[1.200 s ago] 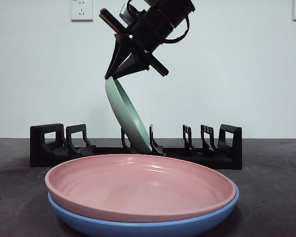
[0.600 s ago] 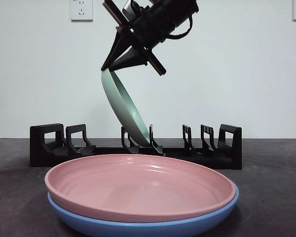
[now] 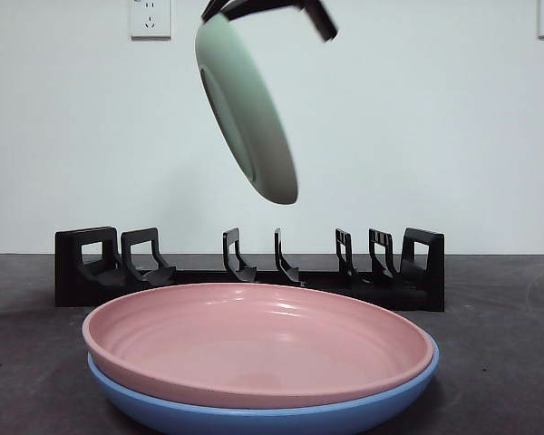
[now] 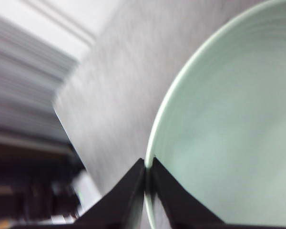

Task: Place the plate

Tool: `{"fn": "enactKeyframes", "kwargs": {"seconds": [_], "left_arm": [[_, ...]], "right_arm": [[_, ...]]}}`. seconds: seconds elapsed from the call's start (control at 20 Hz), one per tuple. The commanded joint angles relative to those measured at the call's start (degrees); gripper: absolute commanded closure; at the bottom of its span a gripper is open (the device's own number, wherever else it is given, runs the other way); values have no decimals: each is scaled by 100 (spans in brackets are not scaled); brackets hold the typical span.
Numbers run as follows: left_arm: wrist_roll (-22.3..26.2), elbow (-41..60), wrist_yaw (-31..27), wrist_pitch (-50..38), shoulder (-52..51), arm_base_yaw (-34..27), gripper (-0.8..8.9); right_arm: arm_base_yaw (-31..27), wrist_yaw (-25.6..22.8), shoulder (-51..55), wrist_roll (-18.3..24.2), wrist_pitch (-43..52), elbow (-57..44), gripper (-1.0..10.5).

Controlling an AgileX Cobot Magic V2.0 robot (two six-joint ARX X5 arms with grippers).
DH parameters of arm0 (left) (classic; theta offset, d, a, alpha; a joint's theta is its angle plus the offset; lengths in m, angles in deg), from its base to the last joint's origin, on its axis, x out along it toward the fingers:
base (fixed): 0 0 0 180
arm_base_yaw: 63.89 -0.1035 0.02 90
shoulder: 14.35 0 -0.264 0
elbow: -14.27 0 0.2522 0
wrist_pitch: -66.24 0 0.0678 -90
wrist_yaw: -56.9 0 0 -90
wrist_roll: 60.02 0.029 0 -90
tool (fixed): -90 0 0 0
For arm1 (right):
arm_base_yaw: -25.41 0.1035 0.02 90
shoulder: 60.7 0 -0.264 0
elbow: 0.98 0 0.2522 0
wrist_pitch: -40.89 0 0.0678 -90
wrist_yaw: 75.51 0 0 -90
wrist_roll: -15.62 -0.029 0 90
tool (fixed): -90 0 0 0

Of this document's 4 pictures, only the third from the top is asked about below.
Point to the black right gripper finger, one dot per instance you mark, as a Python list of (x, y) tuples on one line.
[(272, 5), (215, 8)]

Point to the green round plate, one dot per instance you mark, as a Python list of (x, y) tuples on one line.
[(249, 113)]

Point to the pink round plate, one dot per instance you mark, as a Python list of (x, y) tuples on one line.
[(254, 344)]

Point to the blue round plate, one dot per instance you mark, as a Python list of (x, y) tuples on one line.
[(254, 419)]

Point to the black plastic dish rack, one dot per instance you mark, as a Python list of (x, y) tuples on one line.
[(68, 272)]

